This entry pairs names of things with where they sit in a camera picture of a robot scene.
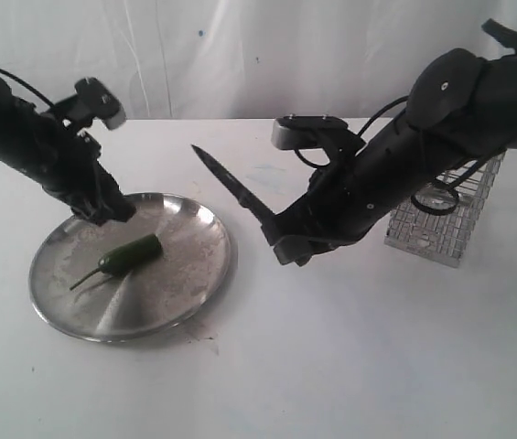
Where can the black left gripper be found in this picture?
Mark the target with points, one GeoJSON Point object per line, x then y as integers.
{"type": "Point", "coordinates": [71, 172]}

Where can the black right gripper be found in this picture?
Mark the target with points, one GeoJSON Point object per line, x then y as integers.
{"type": "Point", "coordinates": [343, 201]}

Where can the green chili pepper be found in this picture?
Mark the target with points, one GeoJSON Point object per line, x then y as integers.
{"type": "Point", "coordinates": [125, 258]}

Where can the black handled kitchen knife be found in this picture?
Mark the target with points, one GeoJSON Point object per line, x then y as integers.
{"type": "Point", "coordinates": [243, 195]}

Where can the wire metal utensil basket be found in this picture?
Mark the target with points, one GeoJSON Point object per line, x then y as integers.
{"type": "Point", "coordinates": [437, 226]}

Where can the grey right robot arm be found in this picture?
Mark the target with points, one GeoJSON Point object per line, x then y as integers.
{"type": "Point", "coordinates": [461, 108]}

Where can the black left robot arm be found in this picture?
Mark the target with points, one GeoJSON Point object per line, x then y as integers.
{"type": "Point", "coordinates": [20, 128]}

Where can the round stainless steel plate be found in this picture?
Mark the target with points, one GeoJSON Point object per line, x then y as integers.
{"type": "Point", "coordinates": [195, 262]}

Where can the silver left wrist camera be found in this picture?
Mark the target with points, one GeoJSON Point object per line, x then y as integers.
{"type": "Point", "coordinates": [92, 100]}

